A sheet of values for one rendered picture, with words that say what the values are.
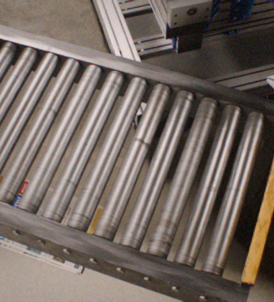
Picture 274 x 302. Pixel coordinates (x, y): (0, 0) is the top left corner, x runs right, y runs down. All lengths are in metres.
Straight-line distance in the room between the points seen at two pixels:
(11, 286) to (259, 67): 1.31
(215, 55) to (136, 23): 0.38
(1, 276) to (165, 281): 1.01
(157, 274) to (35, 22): 1.77
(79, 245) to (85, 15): 1.67
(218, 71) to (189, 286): 1.21
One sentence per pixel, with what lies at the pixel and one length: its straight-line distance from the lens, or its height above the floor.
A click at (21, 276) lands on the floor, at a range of 2.05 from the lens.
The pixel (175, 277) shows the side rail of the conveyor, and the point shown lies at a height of 0.80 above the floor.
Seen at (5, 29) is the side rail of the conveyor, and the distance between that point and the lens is 1.58.
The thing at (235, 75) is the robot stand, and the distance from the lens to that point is 2.18.
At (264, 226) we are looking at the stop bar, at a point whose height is 0.82.
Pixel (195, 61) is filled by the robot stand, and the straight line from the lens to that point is 2.22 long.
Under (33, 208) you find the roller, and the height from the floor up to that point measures 0.79.
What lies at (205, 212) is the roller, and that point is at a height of 0.80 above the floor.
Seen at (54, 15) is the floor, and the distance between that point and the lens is 2.71.
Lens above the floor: 1.93
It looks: 61 degrees down
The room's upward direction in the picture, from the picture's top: straight up
